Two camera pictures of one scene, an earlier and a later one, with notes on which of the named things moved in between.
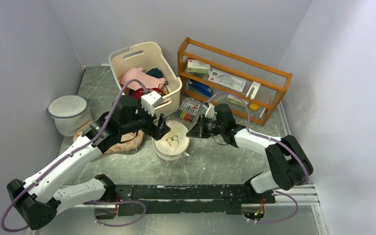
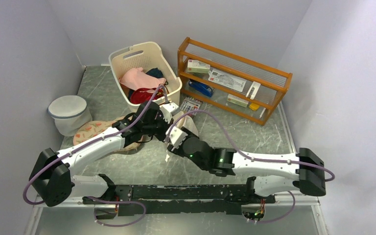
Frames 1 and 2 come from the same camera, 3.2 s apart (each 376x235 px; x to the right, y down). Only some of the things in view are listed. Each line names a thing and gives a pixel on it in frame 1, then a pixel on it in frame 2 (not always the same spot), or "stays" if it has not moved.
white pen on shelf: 263,111 stays
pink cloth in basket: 152,82 stays
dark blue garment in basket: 155,72 stays
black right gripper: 199,130 to 178,150
